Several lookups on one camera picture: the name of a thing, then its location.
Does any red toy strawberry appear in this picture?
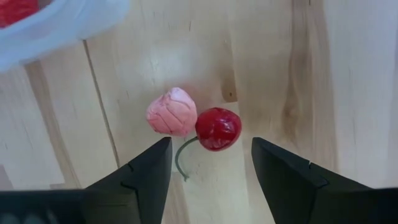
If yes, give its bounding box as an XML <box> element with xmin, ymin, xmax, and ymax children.
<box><xmin>0</xmin><ymin>0</ymin><xmax>40</xmax><ymax>29</ymax></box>

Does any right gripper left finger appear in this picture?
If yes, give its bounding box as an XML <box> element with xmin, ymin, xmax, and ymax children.
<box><xmin>81</xmin><ymin>136</ymin><xmax>174</xmax><ymax>224</ymax></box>

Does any pink lumpy toy fruit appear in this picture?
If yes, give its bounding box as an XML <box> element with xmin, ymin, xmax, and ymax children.
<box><xmin>145</xmin><ymin>86</ymin><xmax>198</xmax><ymax>138</ymax></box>

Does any clear plastic tupperware container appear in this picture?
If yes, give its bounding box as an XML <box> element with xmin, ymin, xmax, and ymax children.
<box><xmin>0</xmin><ymin>0</ymin><xmax>131</xmax><ymax>73</ymax></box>

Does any red toy cherry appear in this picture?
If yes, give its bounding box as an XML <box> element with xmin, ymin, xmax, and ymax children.
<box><xmin>174</xmin><ymin>107</ymin><xmax>243</xmax><ymax>182</ymax></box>

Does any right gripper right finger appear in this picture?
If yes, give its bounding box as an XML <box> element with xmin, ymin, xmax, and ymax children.
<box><xmin>251</xmin><ymin>137</ymin><xmax>374</xmax><ymax>224</ymax></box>

